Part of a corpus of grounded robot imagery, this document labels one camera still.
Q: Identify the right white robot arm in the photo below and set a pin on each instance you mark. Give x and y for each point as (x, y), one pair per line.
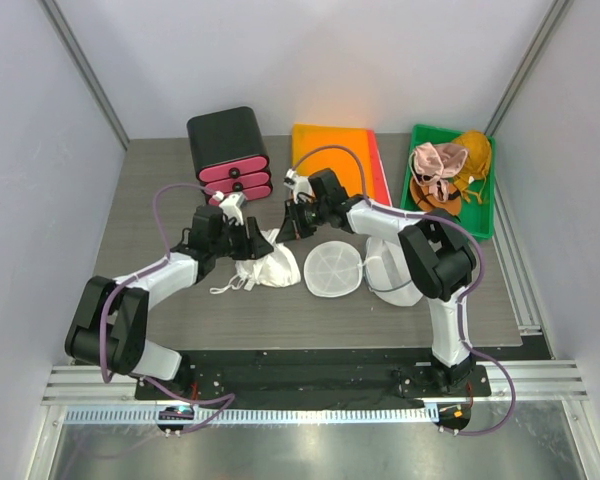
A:
(440, 257)

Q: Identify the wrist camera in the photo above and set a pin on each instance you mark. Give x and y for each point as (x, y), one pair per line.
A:
(298, 185)
(231, 205)

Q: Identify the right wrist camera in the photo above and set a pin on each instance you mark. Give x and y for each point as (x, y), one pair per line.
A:
(298, 185)

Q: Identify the white bra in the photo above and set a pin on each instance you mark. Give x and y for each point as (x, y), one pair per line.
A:
(279, 269)

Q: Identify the mustard orange bra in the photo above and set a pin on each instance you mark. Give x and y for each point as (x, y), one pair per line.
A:
(467, 186)

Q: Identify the green plastic bin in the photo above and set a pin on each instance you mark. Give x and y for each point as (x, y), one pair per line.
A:
(478, 220)

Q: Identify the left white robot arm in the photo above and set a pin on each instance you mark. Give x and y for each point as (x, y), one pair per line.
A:
(109, 327)

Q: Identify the orange folder stack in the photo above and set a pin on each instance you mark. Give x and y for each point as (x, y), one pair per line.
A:
(318, 147)

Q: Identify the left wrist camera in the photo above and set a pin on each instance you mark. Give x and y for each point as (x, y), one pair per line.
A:
(231, 205)

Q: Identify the pink bra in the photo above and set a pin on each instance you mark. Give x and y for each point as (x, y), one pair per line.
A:
(433, 165)

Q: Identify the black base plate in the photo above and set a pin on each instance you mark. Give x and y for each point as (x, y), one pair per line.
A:
(403, 372)

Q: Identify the white mesh laundry bag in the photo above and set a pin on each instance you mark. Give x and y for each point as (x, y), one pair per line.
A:
(335, 269)

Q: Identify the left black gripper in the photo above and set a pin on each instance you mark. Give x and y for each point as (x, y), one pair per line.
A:
(252, 246)

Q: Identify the black pink drawer box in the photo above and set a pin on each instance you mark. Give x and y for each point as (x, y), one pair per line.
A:
(229, 154)

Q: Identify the white slotted cable duct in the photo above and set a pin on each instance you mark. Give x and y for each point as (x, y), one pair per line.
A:
(182, 415)

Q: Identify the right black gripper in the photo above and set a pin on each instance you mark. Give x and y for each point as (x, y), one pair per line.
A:
(287, 232)

